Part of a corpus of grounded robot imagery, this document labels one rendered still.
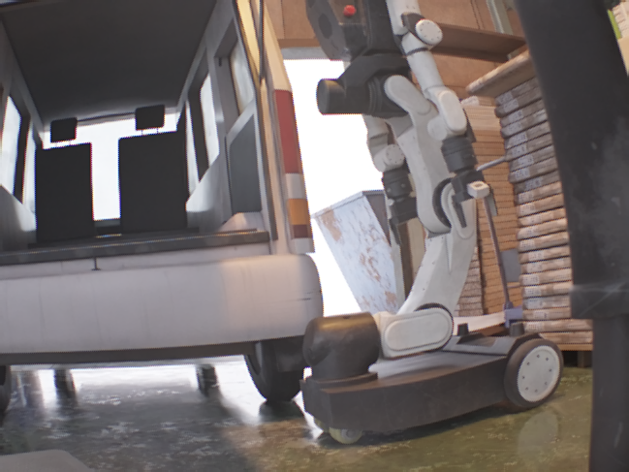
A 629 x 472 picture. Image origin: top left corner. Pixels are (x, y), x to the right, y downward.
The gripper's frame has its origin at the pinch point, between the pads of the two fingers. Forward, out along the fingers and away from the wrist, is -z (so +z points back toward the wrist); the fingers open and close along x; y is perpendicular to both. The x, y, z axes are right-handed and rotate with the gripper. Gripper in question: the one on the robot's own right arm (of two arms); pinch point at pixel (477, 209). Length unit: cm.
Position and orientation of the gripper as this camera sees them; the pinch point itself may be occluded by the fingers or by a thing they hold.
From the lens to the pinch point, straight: 160.2
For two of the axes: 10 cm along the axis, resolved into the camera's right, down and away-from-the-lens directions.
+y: -2.8, 1.2, 9.5
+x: 9.1, -2.9, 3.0
